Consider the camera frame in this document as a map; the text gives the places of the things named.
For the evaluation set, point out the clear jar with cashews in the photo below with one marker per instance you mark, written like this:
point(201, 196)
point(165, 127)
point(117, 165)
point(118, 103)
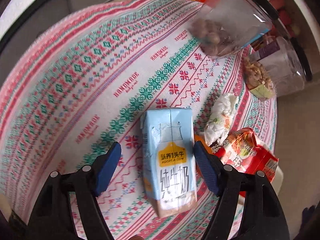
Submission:
point(278, 69)

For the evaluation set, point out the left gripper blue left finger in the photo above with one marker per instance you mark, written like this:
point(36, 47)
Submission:
point(51, 217)

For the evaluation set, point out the blue milk carton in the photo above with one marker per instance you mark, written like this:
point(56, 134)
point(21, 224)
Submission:
point(169, 168)

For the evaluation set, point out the white trash bin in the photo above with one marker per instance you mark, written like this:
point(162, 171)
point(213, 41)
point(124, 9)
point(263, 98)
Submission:
point(276, 184)

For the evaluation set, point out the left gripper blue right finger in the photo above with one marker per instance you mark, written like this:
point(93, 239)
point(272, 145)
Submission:
point(262, 217)

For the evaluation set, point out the crumpled white printed wrapper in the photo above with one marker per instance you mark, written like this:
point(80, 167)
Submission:
point(221, 118)

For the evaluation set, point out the clear jar with dark nuts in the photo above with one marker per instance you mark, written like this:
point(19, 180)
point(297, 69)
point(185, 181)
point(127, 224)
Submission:
point(225, 26)

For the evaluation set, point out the red snack bag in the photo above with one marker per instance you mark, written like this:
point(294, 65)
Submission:
point(244, 151)

